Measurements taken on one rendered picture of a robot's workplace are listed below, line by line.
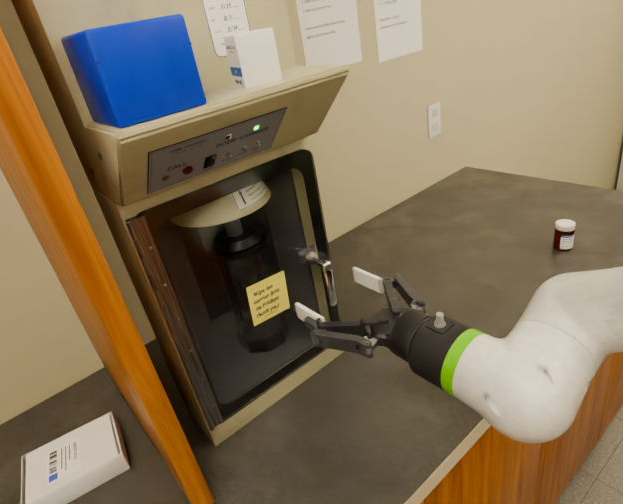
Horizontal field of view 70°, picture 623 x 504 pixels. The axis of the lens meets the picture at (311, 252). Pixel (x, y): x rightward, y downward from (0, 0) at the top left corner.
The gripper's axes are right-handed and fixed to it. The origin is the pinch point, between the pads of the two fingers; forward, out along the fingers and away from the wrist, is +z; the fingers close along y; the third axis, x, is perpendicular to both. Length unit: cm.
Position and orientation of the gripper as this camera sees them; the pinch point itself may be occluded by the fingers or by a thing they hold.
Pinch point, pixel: (331, 293)
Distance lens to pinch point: 78.3
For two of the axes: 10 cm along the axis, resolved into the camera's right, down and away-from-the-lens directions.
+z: -6.3, -2.8, 7.2
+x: 1.7, 8.6, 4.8
